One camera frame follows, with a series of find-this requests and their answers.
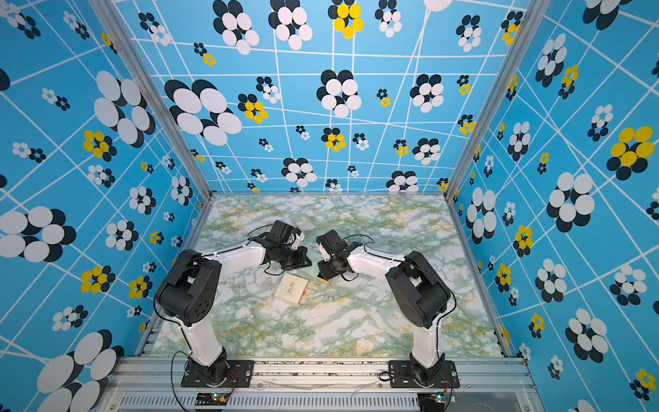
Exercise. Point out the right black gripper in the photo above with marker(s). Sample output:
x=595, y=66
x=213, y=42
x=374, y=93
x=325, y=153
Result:
x=325, y=274

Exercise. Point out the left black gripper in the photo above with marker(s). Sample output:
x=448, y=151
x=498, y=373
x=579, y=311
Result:
x=302, y=260

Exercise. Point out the beige drawer jewelry box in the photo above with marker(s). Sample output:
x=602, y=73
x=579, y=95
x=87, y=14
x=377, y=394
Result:
x=291, y=289

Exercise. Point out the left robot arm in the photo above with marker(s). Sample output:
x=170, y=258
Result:
x=187, y=294

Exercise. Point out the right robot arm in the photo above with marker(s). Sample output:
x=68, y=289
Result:
x=421, y=295

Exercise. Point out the left circuit board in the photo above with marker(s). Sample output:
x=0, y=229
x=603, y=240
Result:
x=212, y=399

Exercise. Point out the circuit board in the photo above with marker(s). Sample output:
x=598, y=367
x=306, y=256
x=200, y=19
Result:
x=212, y=399
x=433, y=402

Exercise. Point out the right circuit board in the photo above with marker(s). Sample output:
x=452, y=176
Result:
x=433, y=402

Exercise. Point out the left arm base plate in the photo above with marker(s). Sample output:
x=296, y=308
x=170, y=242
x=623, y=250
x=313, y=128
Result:
x=224, y=374

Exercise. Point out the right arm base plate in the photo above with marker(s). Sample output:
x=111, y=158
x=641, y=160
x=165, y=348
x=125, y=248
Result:
x=406, y=374

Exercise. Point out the aluminium front rail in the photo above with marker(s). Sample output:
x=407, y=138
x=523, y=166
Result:
x=321, y=384

